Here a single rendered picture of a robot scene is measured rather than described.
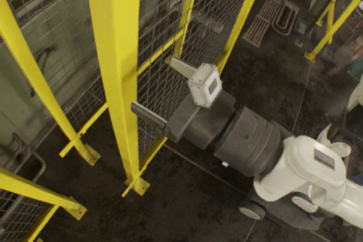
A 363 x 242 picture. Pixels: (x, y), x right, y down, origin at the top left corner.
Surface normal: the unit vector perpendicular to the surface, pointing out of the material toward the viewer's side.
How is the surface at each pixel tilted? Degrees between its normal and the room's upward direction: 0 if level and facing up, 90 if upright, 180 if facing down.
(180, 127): 45
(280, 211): 0
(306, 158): 13
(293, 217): 0
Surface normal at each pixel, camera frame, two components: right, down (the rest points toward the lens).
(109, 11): -0.55, 0.70
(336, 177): 0.25, -0.62
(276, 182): -0.51, 0.57
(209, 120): 0.14, -0.48
